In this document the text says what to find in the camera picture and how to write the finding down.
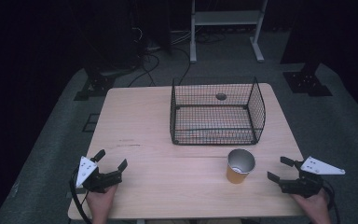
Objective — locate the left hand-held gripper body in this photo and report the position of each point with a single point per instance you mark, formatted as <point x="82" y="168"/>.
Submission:
<point x="101" y="181"/>

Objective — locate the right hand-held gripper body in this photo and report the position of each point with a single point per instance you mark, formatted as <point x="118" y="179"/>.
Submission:
<point x="306" y="185"/>

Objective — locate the person's left hand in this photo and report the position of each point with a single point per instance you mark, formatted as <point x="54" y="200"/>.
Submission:
<point x="100" y="203"/>

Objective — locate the person's right hand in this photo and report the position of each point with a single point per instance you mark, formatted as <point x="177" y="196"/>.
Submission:
<point x="316" y="207"/>

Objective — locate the orange paper cup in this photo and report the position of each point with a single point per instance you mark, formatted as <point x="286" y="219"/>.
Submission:
<point x="235" y="177"/>

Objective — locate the black stand base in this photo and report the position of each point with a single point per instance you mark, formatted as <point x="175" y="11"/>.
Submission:
<point x="306" y="82"/>
<point x="98" y="85"/>

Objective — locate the small dark round disc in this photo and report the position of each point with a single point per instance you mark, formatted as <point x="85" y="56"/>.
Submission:
<point x="221" y="96"/>

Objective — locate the black rectangular floor frame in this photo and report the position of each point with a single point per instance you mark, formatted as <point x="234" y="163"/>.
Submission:
<point x="90" y="122"/>

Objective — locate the white metal stand frame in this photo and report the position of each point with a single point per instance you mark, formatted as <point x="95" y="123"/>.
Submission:
<point x="227" y="17"/>

